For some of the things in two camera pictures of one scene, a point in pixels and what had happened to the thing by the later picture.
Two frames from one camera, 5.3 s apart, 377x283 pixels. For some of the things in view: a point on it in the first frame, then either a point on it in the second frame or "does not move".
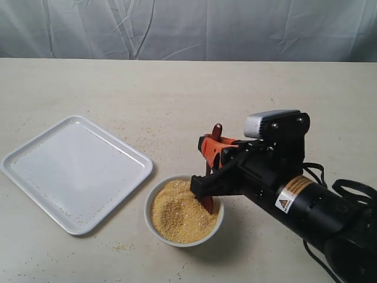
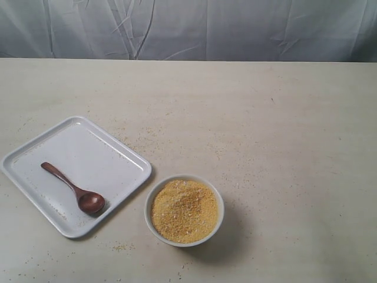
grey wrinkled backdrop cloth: x=317 y=30 does not move
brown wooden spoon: x=217 y=132 -> x=89 y=201
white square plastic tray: x=78 y=173 does not move
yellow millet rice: x=178 y=216 does not move
